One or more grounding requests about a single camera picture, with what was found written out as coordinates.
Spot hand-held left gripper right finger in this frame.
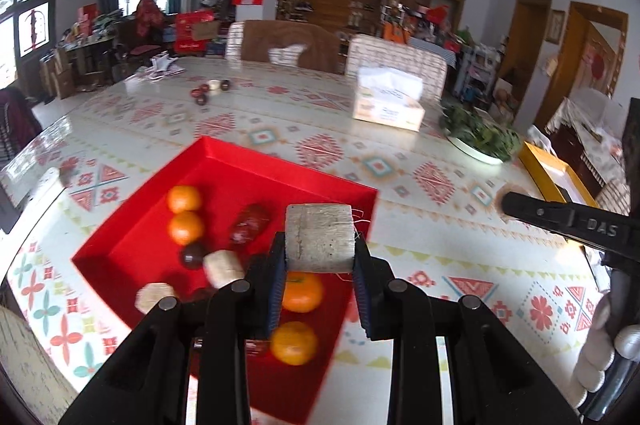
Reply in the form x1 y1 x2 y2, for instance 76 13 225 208
352 241 581 425

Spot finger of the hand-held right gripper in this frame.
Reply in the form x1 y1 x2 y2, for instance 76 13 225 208
501 191 637 263

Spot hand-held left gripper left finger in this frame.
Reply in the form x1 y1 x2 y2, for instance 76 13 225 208
60 232 287 425

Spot small orange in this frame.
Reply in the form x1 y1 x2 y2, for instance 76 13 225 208
168 211 206 247
270 321 319 366
166 185 202 214
281 271 324 313

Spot beige cylinder block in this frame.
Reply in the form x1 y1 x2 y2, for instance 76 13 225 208
202 250 246 290
135 282 176 313

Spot wrinkled red date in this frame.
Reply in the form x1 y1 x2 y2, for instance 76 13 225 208
229 203 272 246

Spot large beige block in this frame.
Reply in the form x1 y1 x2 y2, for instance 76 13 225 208
284 203 357 276

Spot red cardboard box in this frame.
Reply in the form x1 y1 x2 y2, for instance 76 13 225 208
71 136 379 425

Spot person's right hand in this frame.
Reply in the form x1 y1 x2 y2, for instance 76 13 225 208
572 290 640 408

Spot yellow box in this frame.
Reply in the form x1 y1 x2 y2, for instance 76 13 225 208
517 141 598 206

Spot patterned tablecloth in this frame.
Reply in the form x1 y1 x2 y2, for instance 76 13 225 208
0 55 616 411

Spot green plant in white dish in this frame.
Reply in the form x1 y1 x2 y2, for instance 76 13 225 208
440 102 521 166

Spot white tissue box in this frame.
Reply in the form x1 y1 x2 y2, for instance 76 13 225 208
352 67 426 132

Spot white patterned chair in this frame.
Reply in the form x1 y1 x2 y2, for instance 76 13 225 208
346 34 448 102

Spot white face masks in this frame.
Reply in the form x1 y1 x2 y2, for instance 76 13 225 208
147 54 187 79

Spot brown covered chair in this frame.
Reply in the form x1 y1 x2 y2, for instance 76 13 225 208
225 20 342 74

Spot white power strip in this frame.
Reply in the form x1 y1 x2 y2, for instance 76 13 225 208
2 167 67 233

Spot red gift box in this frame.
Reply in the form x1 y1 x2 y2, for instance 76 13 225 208
174 11 221 54

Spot red garment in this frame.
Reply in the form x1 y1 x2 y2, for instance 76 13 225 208
131 0 168 38

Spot brown cardboard box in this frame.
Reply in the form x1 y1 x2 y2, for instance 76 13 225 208
40 50 77 100

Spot framed wall picture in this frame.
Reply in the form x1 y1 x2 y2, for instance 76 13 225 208
544 10 567 44

